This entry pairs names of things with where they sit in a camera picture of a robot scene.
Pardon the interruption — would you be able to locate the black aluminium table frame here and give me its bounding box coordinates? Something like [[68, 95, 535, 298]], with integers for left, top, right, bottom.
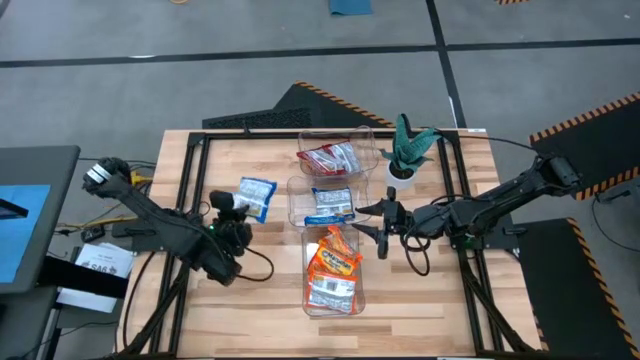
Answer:
[[119, 128, 546, 360]]

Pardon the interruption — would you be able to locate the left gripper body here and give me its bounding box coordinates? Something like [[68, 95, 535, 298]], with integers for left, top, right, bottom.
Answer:
[[208, 189, 254, 259]]

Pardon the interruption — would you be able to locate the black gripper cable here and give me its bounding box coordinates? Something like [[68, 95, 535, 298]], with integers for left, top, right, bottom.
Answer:
[[399, 230, 432, 278], [234, 246, 276, 283]]

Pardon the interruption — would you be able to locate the grey box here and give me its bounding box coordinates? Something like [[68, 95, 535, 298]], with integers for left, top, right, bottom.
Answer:
[[594, 179, 640, 204]]

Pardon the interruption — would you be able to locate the yellow plug connector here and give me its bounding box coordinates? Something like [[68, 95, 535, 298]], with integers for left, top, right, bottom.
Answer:
[[128, 169, 154, 187]]

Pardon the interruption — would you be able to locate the blue floor mat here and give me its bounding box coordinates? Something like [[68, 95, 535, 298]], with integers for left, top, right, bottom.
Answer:
[[328, 0, 373, 17]]

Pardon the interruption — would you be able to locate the teal artificial plant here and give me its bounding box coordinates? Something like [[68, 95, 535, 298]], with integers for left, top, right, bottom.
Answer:
[[378, 113, 443, 174]]

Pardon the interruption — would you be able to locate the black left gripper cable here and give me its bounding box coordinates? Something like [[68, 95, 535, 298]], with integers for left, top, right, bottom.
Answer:
[[234, 246, 276, 283]]

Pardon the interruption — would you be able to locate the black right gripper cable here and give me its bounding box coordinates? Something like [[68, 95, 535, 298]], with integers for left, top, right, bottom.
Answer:
[[399, 230, 432, 278]]

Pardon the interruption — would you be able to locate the white plant pot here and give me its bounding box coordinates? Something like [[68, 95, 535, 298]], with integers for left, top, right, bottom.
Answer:
[[384, 160, 417, 191]]

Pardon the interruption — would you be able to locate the small black device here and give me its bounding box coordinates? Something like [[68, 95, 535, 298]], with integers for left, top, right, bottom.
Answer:
[[80, 224, 107, 244]]

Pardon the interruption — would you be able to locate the white printed paper sheet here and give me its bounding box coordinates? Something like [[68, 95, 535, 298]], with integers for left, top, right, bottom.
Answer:
[[74, 242, 136, 279]]

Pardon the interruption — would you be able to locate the clear plastic bin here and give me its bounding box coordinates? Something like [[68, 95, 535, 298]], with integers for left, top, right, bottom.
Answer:
[[287, 174, 375, 231], [301, 227, 367, 319], [297, 125, 380, 178]]

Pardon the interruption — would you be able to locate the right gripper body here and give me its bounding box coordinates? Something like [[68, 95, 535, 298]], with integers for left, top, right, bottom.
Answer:
[[377, 185, 419, 261]]

